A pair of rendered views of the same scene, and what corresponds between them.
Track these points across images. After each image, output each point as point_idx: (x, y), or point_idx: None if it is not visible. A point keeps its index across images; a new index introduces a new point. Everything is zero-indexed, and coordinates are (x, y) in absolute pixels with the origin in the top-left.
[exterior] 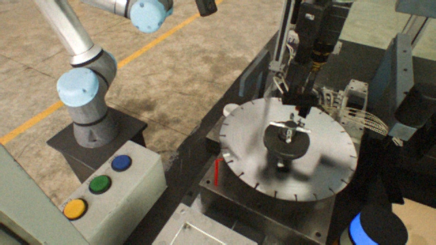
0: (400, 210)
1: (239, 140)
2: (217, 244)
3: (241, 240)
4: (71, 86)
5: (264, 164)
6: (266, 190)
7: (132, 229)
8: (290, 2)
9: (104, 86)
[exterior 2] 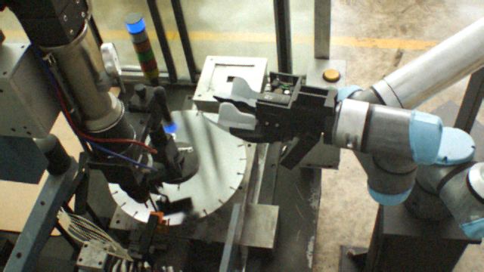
0: (64, 219)
1: (222, 146)
2: (220, 91)
3: (204, 97)
4: (444, 133)
5: (193, 131)
6: (190, 112)
7: None
8: None
9: (433, 179)
